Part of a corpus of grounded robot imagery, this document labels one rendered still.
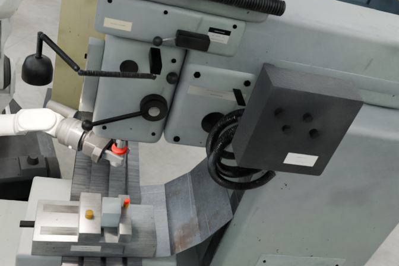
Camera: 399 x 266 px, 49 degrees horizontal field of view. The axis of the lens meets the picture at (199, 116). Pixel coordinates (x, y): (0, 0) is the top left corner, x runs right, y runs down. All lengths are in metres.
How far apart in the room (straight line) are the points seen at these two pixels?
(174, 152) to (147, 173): 0.33
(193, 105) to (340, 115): 0.39
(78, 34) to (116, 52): 2.05
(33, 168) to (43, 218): 0.76
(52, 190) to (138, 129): 0.56
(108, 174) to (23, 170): 0.57
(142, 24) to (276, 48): 0.33
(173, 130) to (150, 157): 2.03
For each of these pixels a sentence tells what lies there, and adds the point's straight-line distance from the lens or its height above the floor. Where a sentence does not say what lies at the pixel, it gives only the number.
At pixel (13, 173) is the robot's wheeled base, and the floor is 0.59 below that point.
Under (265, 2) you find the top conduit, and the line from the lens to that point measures 0.97.
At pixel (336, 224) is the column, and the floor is 1.21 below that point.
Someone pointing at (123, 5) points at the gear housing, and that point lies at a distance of 0.98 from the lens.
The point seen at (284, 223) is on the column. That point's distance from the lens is 1.35.
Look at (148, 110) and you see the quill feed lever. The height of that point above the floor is 1.46.
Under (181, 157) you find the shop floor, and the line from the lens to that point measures 3.27.
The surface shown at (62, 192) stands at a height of 0.89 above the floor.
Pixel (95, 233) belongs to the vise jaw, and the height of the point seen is 1.07.
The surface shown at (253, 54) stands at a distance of 1.08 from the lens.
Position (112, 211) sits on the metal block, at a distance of 1.31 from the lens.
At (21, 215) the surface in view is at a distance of 1.73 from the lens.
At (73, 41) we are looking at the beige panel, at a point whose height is 0.59.
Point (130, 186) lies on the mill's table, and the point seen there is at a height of 0.97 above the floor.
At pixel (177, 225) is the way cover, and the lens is 1.55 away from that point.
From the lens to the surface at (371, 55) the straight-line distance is 1.20.
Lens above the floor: 2.10
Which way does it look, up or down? 34 degrees down
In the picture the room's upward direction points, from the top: 19 degrees clockwise
